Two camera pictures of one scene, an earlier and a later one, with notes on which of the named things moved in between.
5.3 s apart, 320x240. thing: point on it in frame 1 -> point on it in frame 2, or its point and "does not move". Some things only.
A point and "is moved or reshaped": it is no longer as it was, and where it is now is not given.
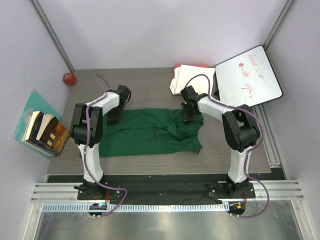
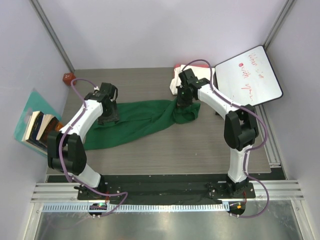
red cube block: x=69 y=79 does not move
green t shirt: x=150 y=131 is moved or reshaped
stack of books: x=45 y=134 does not move
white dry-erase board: x=249 y=79 does not move
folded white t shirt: x=200 y=84 does not move
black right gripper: x=186 y=117 -> x=180 y=102
